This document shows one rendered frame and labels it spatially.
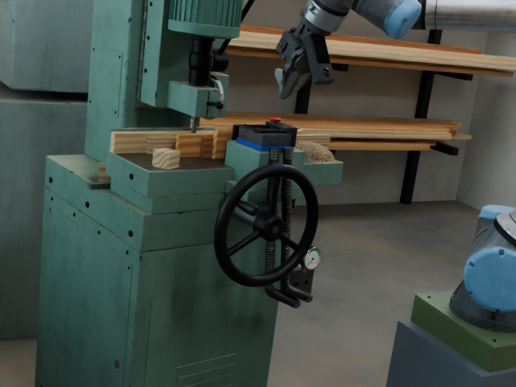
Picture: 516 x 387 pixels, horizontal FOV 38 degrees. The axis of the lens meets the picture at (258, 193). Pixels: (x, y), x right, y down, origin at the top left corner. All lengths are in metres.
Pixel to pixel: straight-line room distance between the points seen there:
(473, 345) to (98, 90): 1.18
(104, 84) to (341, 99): 3.03
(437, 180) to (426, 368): 3.84
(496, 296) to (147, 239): 0.77
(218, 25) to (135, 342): 0.77
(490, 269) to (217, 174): 0.65
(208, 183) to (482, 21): 0.71
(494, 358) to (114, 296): 0.90
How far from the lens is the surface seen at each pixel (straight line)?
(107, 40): 2.07
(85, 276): 1.98
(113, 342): 1.89
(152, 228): 1.70
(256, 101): 4.60
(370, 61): 4.39
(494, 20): 1.71
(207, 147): 1.85
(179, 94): 1.88
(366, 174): 5.21
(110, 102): 2.04
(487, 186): 5.61
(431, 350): 1.87
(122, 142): 1.81
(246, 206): 1.54
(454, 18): 1.72
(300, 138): 2.10
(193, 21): 1.78
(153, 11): 1.93
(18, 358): 2.75
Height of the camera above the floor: 1.30
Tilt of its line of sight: 15 degrees down
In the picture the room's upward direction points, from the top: 7 degrees clockwise
